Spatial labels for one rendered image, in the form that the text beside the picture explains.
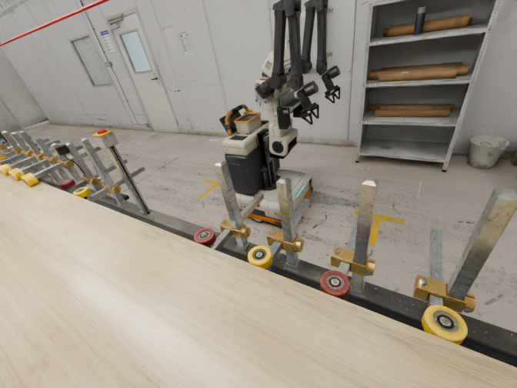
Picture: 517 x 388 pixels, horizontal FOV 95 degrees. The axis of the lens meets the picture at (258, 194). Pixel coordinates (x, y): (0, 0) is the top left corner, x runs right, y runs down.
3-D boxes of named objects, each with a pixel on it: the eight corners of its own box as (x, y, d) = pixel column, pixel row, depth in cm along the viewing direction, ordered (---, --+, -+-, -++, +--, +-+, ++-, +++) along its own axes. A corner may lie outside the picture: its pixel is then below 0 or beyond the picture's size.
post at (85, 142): (124, 202, 163) (84, 136, 136) (127, 204, 161) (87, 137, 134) (119, 205, 160) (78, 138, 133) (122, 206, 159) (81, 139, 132)
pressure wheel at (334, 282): (349, 317, 69) (352, 294, 62) (321, 315, 70) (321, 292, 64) (346, 292, 75) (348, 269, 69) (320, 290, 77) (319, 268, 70)
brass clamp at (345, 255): (335, 254, 87) (335, 244, 84) (375, 265, 80) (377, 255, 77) (329, 266, 82) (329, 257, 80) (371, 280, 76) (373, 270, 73)
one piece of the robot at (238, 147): (234, 202, 234) (211, 118, 187) (262, 174, 270) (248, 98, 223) (263, 209, 217) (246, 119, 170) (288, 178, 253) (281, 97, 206)
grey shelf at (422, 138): (362, 147, 321) (377, 1, 234) (445, 153, 276) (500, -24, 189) (355, 162, 291) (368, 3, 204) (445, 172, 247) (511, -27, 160)
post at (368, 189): (352, 284, 89) (364, 174, 62) (362, 287, 87) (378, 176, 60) (350, 292, 87) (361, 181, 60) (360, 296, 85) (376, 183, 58)
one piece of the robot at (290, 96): (273, 128, 179) (269, 99, 167) (289, 116, 197) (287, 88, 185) (292, 130, 171) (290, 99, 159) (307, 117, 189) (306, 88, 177)
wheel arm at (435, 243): (428, 235, 89) (431, 226, 87) (439, 237, 88) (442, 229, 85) (423, 349, 60) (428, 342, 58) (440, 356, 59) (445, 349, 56)
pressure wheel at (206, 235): (221, 258, 94) (214, 238, 88) (201, 263, 94) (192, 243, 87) (220, 244, 101) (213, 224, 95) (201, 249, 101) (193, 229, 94)
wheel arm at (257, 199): (258, 198, 127) (258, 191, 124) (265, 199, 125) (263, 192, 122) (206, 258, 98) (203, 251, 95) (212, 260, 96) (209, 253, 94)
